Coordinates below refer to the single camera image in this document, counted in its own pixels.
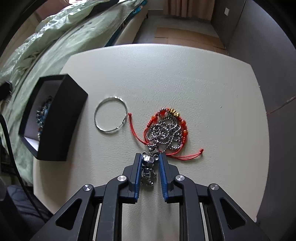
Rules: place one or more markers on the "white side table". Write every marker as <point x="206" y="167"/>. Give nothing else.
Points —
<point x="204" y="110"/>

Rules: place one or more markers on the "black jewelry box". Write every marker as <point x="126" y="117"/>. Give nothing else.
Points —
<point x="50" y="117"/>

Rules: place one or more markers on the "bed with green sheet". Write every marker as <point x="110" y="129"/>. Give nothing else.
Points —
<point x="99" y="29"/>

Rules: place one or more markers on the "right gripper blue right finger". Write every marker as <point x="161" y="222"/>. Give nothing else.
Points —
<point x="167" y="172"/>

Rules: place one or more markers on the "white wall socket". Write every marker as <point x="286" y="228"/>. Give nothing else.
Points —
<point x="226" y="12"/>

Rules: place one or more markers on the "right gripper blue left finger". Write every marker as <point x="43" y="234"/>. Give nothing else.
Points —
<point x="130" y="193"/>

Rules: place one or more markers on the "right pink curtain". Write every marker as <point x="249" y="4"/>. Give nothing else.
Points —
<point x="198" y="9"/>

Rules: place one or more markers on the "cardboard floor sheet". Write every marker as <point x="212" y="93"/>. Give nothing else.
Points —
<point x="189" y="39"/>

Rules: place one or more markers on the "light green duvet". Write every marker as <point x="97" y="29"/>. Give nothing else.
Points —
<point x="49" y="30"/>

